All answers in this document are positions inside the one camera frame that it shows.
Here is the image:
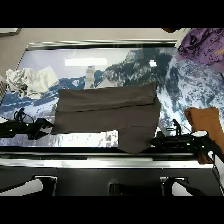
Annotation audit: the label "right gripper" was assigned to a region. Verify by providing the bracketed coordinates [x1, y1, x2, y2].
[148, 132, 175, 150]

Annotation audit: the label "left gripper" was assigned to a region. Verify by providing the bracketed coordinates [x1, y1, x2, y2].
[27, 117, 55, 141]

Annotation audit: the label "brown pants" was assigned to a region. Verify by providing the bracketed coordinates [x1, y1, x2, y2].
[50, 81, 163, 155]

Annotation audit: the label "white garment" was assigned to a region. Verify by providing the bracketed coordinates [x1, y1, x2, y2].
[5, 65, 61, 100]

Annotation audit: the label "orange garment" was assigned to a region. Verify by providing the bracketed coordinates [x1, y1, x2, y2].
[183, 106, 224, 165]

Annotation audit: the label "purple garment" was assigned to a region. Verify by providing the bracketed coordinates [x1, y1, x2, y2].
[176, 28, 224, 69]

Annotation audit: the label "silver frame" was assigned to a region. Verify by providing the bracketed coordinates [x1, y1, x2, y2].
[0, 151, 224, 197]

